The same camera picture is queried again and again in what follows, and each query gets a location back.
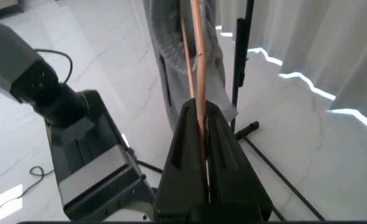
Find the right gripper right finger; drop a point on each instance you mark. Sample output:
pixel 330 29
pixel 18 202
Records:
pixel 236 186

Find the white curtain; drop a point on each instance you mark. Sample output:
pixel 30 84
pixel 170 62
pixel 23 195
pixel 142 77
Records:
pixel 311 37

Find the black clothes rack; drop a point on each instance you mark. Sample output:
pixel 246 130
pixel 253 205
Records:
pixel 239 56

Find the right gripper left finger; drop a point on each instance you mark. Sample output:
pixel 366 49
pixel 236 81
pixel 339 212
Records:
pixel 183 174

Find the pale grey shorts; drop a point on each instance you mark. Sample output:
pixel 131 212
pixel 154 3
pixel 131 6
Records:
pixel 171 56

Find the pink clothes hanger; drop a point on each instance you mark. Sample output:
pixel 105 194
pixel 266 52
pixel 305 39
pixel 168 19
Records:
pixel 200 62

